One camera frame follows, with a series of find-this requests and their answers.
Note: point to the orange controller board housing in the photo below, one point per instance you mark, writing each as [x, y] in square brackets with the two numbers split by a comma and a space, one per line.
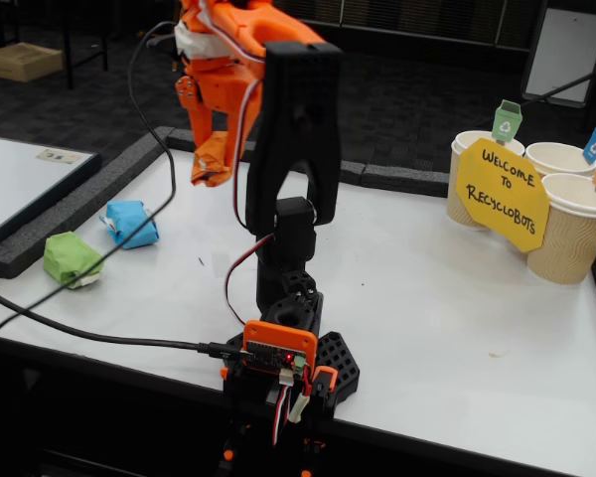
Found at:
[278, 338]

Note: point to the brown cardboard box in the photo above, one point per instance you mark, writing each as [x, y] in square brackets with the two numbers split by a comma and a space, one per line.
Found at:
[22, 62]

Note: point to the yellow handwritten welcome sign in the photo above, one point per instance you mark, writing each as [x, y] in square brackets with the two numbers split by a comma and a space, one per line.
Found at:
[501, 199]

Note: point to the blue paper ball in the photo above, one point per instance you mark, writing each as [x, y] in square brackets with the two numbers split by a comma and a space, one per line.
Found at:
[121, 213]

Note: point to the green crumpled paper ball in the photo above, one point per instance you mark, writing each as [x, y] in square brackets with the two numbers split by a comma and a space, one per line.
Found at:
[64, 256]

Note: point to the black metal table frame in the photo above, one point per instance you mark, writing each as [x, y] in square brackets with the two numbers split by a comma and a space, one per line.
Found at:
[68, 54]

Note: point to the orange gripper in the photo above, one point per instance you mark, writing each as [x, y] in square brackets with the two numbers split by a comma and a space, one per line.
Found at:
[210, 94]

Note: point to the orange paper ball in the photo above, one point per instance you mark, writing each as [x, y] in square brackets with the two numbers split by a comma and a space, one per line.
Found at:
[211, 164]

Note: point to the beige ripple paper cup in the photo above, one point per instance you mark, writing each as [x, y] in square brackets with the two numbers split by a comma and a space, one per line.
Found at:
[459, 199]
[556, 159]
[571, 248]

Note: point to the blue recycling bin sign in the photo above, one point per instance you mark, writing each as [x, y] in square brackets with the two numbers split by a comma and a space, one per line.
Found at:
[595, 146]

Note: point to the black framed whiteboard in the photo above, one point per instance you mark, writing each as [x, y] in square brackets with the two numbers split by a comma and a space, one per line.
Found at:
[15, 184]

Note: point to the short dark grey foam strip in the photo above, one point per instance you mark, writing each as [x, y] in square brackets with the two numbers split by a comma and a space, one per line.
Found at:
[402, 179]

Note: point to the standing white display board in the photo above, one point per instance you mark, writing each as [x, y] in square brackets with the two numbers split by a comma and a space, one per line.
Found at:
[561, 49]

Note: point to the green recycling bin sign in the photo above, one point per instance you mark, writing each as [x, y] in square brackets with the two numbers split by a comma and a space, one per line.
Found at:
[505, 124]

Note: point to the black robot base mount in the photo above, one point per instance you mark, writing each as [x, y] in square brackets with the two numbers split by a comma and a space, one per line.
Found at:
[338, 363]

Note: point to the small paper label sticker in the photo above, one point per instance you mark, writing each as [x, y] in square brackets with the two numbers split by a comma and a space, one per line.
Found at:
[58, 156]

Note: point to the black and orange robot arm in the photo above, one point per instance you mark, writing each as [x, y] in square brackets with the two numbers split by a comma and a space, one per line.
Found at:
[298, 99]

